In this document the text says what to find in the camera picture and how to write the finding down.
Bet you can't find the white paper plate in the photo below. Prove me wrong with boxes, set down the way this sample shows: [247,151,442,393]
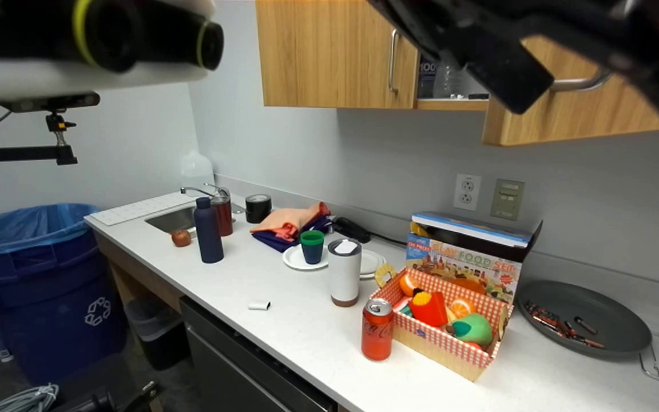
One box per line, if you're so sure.
[356,248,389,281]
[279,242,332,274]

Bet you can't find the steel sink basin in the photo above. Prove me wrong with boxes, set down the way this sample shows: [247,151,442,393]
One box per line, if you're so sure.
[143,205,198,238]

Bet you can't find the dark blue bottle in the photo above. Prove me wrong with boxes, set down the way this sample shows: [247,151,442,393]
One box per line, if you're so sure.
[194,194,226,265]

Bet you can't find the white tumbler brown base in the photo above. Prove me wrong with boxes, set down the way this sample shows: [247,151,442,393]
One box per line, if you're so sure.
[325,237,363,310]

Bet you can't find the blue recycling bin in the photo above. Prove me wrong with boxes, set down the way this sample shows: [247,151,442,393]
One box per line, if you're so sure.
[0,201,131,387]

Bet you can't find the wooden cabinet door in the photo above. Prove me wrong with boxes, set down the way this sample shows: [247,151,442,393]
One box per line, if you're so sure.
[253,0,422,112]

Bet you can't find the dark red cup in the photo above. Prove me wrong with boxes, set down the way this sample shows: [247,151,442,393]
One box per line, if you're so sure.
[212,187,235,238]

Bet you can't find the orange toy fruit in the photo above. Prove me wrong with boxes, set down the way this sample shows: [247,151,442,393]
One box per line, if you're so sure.
[448,297,476,323]
[395,271,422,301]

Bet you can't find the wooden cabinet body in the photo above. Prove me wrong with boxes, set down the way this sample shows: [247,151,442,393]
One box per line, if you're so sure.
[413,96,494,114]

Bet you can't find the small brown ball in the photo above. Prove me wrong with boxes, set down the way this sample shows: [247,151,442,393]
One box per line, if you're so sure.
[168,228,194,250]

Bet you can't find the small black waste bin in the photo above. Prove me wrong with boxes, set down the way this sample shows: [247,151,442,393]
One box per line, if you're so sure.
[125,295,192,373]

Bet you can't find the green rimmed blue cup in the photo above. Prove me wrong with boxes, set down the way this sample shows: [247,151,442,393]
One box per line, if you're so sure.
[298,229,326,269]

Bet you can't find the black dishwasher front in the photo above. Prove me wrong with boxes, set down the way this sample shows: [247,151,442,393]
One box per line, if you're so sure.
[179,295,341,412]

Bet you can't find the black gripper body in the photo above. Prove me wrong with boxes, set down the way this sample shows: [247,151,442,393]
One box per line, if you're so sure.
[488,0,659,147]

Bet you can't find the silver cabinet door handle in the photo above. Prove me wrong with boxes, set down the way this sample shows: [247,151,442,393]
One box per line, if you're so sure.
[385,28,403,96]
[546,70,616,96]

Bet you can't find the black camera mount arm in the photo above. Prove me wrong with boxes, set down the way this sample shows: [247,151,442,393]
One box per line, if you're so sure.
[0,110,80,168]

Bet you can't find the wooden table top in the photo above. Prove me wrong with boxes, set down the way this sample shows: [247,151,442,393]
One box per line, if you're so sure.
[481,32,659,150]

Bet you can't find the colourful cardboard toy box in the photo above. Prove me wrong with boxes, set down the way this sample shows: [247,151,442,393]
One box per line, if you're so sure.
[405,211,544,305]

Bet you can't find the dark blue cloth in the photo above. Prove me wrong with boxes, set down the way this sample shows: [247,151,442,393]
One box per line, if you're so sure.
[252,215,337,255]

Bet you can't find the clear plastic bag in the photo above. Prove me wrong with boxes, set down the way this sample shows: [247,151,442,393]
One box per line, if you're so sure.
[0,382,62,412]

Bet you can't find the black cylindrical cup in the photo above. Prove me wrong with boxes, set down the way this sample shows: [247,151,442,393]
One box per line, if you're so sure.
[242,192,275,228]

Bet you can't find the black stereo camera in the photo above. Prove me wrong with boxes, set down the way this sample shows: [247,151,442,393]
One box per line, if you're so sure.
[0,89,103,114]

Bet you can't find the red checkered cardboard tray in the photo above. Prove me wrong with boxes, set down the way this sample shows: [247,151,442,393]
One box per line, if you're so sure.
[372,264,515,384]

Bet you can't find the translucent white bottle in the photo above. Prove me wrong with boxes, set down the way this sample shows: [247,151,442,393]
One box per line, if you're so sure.
[179,150,218,192]

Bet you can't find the white wall outlet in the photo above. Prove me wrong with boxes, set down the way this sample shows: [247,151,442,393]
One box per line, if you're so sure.
[489,176,529,224]
[451,171,484,213]

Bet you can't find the red soda can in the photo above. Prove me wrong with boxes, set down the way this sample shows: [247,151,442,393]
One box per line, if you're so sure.
[359,295,397,365]

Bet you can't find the red toy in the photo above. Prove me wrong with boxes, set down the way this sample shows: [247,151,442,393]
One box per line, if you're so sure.
[409,289,451,333]

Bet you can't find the green toy ball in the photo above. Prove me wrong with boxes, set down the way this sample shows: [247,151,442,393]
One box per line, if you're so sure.
[448,312,497,351]

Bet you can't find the black round plate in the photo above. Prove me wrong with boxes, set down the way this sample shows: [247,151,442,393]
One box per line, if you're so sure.
[515,278,655,365]

